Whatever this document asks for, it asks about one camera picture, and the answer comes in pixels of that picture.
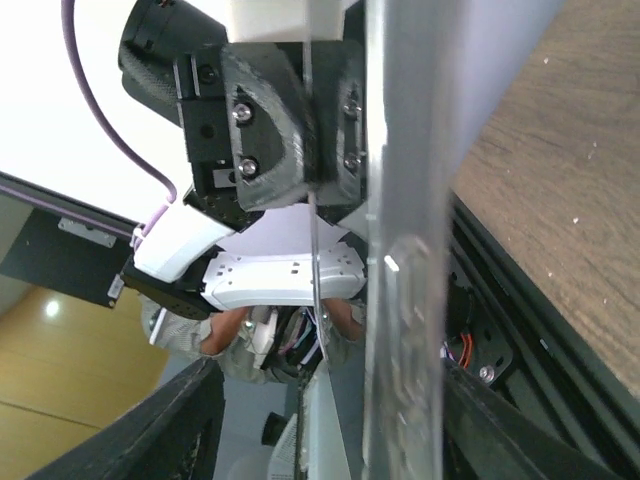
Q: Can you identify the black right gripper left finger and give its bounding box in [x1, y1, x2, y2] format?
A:
[30, 358, 225, 480]

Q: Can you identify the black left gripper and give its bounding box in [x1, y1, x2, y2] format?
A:
[172, 39, 371, 231]

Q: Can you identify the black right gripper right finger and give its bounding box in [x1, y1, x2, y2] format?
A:
[442, 362, 619, 479]

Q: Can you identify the small grey-edged phone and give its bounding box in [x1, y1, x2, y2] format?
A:
[362, 1, 561, 479]

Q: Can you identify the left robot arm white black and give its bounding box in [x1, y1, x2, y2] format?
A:
[118, 1, 366, 320]

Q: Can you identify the person in grey shirt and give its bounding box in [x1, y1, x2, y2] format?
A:
[138, 294, 366, 383]

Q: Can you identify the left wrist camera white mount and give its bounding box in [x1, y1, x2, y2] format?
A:
[227, 0, 355, 43]

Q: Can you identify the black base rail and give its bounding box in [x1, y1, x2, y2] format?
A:
[444, 199, 639, 479]

